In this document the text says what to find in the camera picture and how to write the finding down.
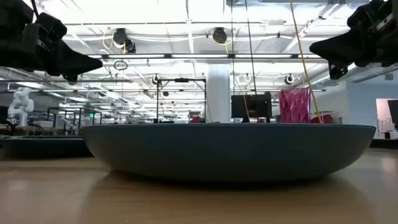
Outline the black hanging cable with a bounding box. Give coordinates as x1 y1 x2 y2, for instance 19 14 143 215
244 0 258 96

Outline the white pillar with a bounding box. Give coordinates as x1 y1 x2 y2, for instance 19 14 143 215
206 63 231 124

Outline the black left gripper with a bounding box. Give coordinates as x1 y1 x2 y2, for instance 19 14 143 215
0 23 104 84

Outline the shelf with red bins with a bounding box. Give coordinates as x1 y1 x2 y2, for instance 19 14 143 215
310 110 337 124

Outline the red faceted plastic cup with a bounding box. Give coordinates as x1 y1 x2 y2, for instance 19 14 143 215
279 88 312 124

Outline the black metal frame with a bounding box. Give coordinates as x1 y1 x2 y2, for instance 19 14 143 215
156 77 208 124

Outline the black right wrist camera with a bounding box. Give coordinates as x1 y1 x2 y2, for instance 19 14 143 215
346 0 393 29

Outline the black monitor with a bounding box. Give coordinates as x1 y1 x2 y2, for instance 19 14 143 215
231 92 273 124

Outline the dark wall screen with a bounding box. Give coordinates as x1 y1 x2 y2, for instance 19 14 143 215
387 99 398 124

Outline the wooden workbench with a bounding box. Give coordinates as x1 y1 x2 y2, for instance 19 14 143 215
0 125 60 135

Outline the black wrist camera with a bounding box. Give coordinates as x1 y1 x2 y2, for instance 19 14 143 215
34 12 68 42
346 0 393 29

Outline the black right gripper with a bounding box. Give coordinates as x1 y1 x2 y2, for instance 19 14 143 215
309 12 398 80

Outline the black left camera cable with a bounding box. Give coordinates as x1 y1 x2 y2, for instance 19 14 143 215
30 0 40 18

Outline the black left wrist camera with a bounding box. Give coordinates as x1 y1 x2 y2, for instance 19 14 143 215
34 12 68 42

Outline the yellow hanging cable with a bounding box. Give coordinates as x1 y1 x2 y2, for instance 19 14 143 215
289 0 323 124

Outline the black ceiling cord reel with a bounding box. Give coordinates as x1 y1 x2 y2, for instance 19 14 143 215
124 39 137 54
112 27 129 47
212 27 228 45

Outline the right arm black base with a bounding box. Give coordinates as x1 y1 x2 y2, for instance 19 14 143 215
369 139 398 149

